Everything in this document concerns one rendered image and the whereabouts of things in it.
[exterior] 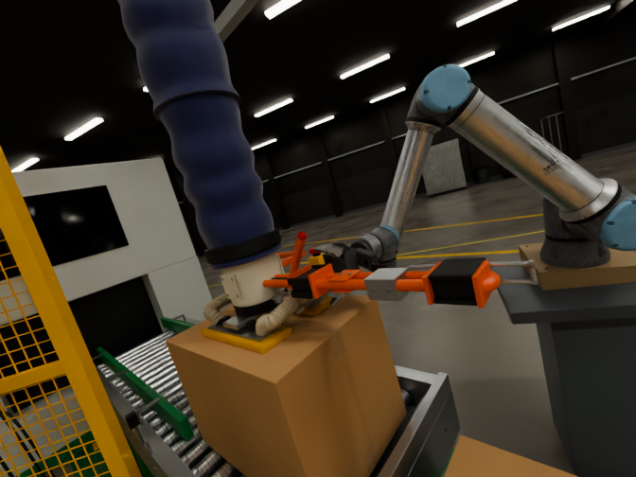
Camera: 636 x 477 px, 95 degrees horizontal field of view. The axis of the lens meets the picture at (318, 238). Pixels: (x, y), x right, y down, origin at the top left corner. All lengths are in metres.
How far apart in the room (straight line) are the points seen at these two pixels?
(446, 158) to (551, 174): 10.81
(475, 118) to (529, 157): 0.18
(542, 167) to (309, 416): 0.86
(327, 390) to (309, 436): 0.10
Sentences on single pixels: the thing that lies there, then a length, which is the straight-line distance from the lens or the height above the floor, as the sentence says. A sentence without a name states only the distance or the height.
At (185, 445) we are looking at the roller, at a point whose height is 0.54.
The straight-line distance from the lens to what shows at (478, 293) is 0.50.
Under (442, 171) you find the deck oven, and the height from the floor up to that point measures 0.82.
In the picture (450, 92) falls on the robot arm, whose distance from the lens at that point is 0.91.
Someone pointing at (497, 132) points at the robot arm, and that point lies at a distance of 0.96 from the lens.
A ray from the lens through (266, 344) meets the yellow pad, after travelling 0.77.
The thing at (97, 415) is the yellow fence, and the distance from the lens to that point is 1.26.
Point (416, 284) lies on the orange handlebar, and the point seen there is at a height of 1.09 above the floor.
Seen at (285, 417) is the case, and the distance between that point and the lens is 0.70.
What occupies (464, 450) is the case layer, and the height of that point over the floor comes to 0.54.
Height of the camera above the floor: 1.28
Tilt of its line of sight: 8 degrees down
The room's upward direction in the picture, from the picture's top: 16 degrees counter-clockwise
